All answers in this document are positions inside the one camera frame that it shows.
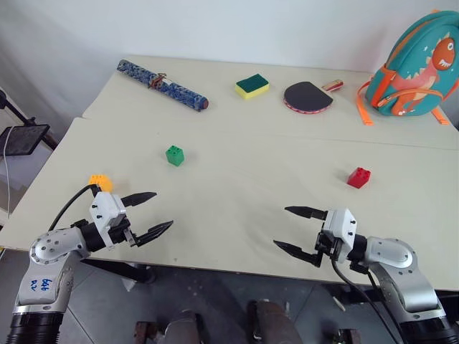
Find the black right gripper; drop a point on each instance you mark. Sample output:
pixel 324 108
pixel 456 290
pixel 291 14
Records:
pixel 325 244

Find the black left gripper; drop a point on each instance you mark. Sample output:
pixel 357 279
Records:
pixel 122 231

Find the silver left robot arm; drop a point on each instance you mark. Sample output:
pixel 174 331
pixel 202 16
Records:
pixel 50 251

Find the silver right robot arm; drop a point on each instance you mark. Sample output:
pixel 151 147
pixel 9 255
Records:
pixel 398 276

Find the yellow toy block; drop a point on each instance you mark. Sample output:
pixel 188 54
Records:
pixel 101 180

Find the black table leg brace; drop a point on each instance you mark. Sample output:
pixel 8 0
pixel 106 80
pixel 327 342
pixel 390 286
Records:
pixel 122 269

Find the green toy block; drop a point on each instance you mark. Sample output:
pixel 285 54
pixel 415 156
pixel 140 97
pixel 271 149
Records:
pixel 175 155

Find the red toy block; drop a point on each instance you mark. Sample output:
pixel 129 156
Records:
pixel 359 176

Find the dark rounded robot foot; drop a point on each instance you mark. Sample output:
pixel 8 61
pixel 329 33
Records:
pixel 274 322

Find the blue patterned rolled scroll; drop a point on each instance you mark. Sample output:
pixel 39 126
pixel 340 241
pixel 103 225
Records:
pixel 163 86

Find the black table tennis paddle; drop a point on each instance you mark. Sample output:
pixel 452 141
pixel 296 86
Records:
pixel 310 96

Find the black tablet on stand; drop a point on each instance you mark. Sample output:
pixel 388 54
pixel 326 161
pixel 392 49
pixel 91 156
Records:
pixel 22 139

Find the yellow green sponge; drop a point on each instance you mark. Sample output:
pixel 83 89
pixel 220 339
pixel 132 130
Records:
pixel 252 86

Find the teal dinosaur backpack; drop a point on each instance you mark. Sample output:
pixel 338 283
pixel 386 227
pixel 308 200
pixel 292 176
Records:
pixel 412 68

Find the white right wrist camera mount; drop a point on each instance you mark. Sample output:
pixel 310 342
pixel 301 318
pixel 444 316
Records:
pixel 341 229

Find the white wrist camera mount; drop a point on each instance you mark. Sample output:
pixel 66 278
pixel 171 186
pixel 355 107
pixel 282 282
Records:
pixel 341 229
pixel 104 212

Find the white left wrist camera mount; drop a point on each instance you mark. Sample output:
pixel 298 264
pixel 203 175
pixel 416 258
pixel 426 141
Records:
pixel 104 212

